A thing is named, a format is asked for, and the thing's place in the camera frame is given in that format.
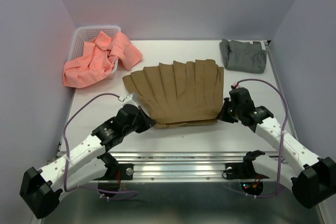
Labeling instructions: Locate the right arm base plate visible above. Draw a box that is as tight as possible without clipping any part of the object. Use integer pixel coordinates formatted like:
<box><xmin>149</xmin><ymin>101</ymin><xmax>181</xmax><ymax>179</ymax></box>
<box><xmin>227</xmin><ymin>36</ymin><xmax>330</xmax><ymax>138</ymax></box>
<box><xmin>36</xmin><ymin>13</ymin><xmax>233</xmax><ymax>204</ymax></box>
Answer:
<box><xmin>222</xmin><ymin>163</ymin><xmax>247</xmax><ymax>180</ymax></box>

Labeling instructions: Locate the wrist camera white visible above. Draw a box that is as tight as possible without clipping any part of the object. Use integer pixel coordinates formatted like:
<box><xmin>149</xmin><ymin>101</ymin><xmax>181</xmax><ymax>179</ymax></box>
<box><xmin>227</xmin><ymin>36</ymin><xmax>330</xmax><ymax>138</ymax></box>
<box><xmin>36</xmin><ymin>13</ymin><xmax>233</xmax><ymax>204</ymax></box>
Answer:
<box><xmin>230</xmin><ymin>83</ymin><xmax>240</xmax><ymax>90</ymax></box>
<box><xmin>118</xmin><ymin>93</ymin><xmax>139</xmax><ymax>107</ymax></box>

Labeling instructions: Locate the tan brown skirt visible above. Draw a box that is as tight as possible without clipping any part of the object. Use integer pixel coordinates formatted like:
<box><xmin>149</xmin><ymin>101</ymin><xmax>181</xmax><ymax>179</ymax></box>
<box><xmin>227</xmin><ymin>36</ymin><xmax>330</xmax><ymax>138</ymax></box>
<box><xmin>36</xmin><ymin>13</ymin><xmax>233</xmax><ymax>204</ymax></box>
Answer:
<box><xmin>123</xmin><ymin>59</ymin><xmax>224</xmax><ymax>129</ymax></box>

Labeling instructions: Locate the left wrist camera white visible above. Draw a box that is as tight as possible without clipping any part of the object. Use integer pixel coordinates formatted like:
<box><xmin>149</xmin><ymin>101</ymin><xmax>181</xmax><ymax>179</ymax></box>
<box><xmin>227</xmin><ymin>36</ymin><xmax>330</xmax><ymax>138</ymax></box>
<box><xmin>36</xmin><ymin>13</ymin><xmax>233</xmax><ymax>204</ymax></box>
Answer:
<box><xmin>118</xmin><ymin>93</ymin><xmax>139</xmax><ymax>107</ymax></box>

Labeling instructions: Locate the grey pleated skirt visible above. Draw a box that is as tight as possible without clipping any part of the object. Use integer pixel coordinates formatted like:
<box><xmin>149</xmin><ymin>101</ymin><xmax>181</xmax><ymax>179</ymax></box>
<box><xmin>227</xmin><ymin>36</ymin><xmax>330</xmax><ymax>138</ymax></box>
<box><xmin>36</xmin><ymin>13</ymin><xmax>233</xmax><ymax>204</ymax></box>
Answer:
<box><xmin>219</xmin><ymin>39</ymin><xmax>267</xmax><ymax>74</ymax></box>

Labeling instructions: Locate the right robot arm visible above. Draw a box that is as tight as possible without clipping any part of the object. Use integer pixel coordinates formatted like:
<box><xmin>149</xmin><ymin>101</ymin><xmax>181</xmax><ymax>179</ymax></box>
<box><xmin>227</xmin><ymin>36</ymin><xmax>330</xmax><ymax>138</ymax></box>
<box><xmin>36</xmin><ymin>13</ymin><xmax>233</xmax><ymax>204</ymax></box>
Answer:
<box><xmin>218</xmin><ymin>88</ymin><xmax>335</xmax><ymax>208</ymax></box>

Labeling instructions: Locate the white perforated plastic basket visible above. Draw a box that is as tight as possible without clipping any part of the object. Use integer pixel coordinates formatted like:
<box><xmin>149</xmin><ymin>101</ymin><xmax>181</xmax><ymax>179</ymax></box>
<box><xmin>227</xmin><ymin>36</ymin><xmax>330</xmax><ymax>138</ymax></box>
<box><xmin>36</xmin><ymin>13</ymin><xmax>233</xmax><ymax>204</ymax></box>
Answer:
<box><xmin>67</xmin><ymin>25</ymin><xmax>122</xmax><ymax>80</ymax></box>

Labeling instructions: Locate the pink skirt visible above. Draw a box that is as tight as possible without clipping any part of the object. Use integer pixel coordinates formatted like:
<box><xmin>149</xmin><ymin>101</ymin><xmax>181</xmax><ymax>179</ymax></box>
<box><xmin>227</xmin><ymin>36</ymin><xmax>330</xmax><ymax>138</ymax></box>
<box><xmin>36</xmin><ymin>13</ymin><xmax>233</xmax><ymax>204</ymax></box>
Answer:
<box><xmin>63</xmin><ymin>31</ymin><xmax>143</xmax><ymax>88</ymax></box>

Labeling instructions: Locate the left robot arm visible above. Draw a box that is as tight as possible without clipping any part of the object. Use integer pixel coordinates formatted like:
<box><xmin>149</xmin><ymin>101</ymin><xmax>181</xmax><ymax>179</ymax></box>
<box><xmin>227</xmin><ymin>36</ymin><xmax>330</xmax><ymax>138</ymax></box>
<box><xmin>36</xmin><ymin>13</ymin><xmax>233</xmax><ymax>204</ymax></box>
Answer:
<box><xmin>19</xmin><ymin>104</ymin><xmax>156</xmax><ymax>219</ymax></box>

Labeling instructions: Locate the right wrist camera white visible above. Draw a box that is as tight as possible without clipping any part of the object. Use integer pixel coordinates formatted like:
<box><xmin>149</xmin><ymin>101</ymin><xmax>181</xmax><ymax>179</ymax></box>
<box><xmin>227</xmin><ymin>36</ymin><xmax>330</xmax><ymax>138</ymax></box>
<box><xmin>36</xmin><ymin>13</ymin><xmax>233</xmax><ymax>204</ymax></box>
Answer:
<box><xmin>230</xmin><ymin>83</ymin><xmax>240</xmax><ymax>90</ymax></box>

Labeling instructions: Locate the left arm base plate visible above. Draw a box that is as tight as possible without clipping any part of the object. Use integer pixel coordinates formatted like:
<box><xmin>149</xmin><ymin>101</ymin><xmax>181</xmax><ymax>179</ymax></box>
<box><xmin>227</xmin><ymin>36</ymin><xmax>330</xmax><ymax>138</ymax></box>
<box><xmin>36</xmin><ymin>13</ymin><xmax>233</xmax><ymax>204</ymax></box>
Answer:
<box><xmin>104</xmin><ymin>163</ymin><xmax>134</xmax><ymax>181</ymax></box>

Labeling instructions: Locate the aluminium mounting rail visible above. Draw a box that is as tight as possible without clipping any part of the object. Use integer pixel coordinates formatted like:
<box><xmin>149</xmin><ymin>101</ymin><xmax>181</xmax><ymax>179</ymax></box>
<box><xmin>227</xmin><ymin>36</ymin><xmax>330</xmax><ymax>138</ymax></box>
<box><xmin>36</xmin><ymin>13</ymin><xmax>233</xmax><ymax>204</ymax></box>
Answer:
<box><xmin>41</xmin><ymin>152</ymin><xmax>320</xmax><ymax>184</ymax></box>

